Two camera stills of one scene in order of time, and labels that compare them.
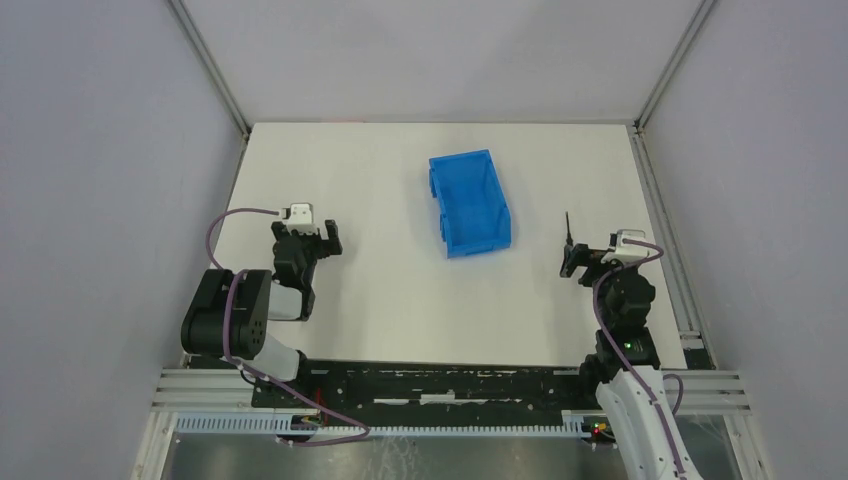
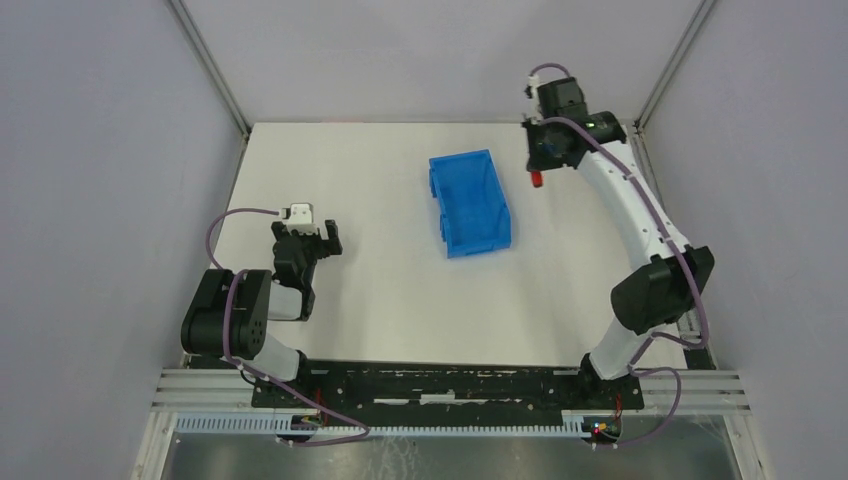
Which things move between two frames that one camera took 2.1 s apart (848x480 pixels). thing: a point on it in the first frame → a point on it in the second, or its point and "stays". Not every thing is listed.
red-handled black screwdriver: x=569 y=238 → x=537 y=179
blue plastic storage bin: x=475 y=216 stays
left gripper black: x=313 y=241 stays
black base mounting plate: x=425 y=394 stays
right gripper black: x=586 y=255 → x=546 y=152
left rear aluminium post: x=210 y=66 stays
